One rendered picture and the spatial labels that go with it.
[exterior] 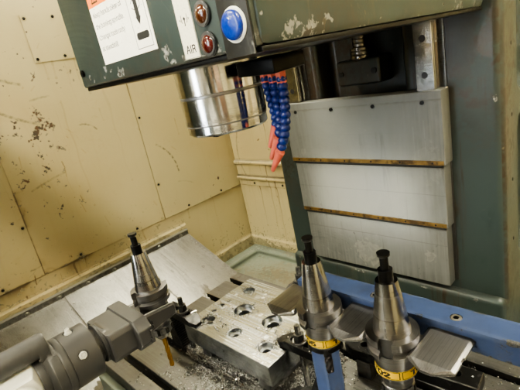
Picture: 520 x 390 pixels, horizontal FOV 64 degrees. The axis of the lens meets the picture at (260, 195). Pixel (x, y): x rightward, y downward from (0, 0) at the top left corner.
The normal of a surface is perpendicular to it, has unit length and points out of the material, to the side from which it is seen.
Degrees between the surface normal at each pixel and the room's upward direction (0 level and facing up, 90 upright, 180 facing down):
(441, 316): 0
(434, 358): 0
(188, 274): 24
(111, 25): 90
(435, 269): 90
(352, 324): 0
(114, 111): 90
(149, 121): 90
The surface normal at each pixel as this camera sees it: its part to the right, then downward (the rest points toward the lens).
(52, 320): 0.11, -0.82
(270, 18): 0.70, 0.08
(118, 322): -0.18, -0.94
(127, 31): -0.69, 0.35
